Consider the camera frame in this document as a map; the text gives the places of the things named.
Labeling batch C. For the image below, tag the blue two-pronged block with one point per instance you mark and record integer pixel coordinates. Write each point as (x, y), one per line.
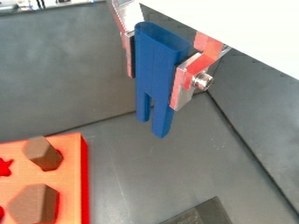
(159, 51)

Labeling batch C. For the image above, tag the brown hexagonal peg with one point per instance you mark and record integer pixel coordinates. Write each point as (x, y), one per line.
(42, 153)

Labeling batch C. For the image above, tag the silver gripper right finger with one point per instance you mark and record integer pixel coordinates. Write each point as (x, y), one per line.
(191, 74)

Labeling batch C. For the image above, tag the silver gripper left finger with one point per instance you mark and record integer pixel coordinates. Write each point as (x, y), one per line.
(127, 15)

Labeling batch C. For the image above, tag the red shape-sorting board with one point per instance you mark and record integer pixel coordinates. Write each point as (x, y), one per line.
(70, 179)

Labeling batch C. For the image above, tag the black curved holder stand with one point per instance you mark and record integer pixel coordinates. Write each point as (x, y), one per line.
(209, 212)

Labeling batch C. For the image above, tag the brown heart-shaped peg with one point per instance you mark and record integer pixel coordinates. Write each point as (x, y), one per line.
(34, 206)

